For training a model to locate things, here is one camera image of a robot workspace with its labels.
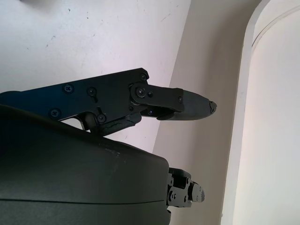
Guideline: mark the white rounded cabinet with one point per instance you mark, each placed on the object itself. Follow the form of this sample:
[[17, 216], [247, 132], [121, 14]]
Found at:
[[276, 117]]

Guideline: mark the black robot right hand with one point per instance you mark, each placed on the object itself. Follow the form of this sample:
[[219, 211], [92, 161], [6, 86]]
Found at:
[[70, 175]]

